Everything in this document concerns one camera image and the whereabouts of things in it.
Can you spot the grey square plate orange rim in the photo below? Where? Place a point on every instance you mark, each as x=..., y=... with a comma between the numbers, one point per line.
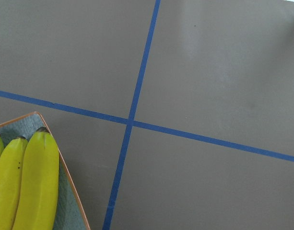
x=70, y=214

